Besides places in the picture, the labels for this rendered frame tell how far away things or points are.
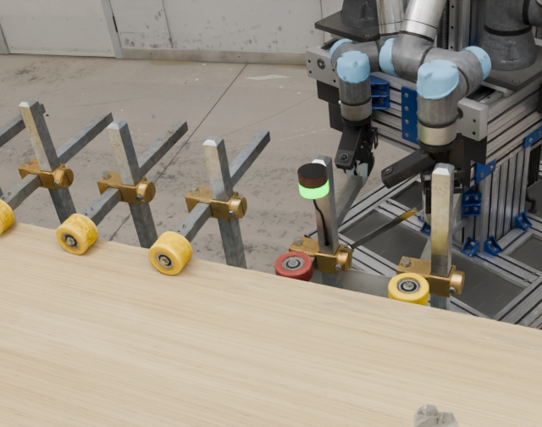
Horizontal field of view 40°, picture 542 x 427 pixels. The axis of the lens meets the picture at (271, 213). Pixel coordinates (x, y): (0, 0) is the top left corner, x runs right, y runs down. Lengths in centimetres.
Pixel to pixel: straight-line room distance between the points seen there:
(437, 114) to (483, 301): 115
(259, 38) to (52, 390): 337
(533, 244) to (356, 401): 153
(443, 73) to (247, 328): 61
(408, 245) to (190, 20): 246
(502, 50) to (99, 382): 124
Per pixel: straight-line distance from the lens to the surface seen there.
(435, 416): 129
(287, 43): 450
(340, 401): 131
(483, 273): 259
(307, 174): 147
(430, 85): 142
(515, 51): 198
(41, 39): 533
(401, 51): 157
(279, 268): 156
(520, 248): 271
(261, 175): 352
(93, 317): 157
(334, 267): 165
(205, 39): 469
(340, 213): 177
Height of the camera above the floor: 192
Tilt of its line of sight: 36 degrees down
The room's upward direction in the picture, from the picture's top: 8 degrees counter-clockwise
